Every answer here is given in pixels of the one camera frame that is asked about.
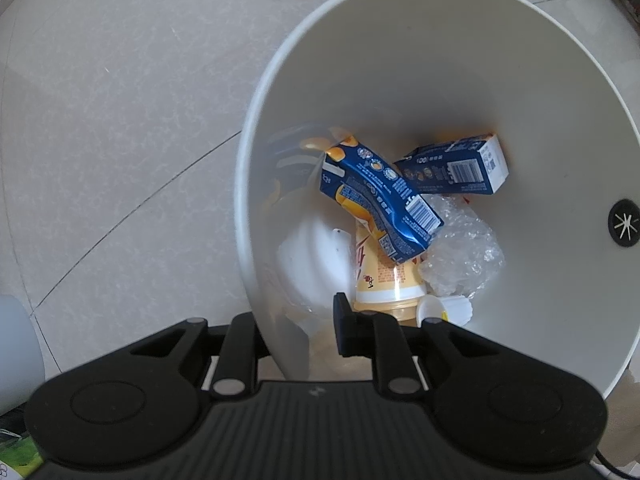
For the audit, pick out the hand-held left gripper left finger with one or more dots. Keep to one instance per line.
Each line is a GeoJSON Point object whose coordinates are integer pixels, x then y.
{"type": "Point", "coordinates": [242, 340]}

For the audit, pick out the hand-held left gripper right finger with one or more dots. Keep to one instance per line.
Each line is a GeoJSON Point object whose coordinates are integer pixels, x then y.
{"type": "Point", "coordinates": [345, 332]}

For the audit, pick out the yellow paper cup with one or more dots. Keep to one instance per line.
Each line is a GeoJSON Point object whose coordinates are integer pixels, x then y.
{"type": "Point", "coordinates": [385, 280]}

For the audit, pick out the crushed blue drink carton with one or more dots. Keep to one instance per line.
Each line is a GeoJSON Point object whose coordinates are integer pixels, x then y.
{"type": "Point", "coordinates": [380, 195]}

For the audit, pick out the clear plastic wrap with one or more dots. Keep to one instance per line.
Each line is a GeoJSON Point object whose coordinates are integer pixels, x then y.
{"type": "Point", "coordinates": [465, 250]}

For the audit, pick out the blue box with barcode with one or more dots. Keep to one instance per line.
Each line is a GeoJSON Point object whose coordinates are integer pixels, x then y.
{"type": "Point", "coordinates": [450, 170]}

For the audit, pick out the white round waste bin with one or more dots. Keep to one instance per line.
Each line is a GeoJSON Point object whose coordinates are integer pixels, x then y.
{"type": "Point", "coordinates": [425, 60]}

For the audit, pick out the white cylindrical appliance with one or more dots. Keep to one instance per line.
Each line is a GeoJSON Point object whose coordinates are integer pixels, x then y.
{"type": "Point", "coordinates": [17, 355]}

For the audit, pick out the green printed bag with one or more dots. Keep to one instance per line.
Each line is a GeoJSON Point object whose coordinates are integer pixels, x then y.
{"type": "Point", "coordinates": [15, 455]}

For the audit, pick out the black disc with white star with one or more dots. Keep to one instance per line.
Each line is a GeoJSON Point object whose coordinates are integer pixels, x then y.
{"type": "Point", "coordinates": [616, 237]}

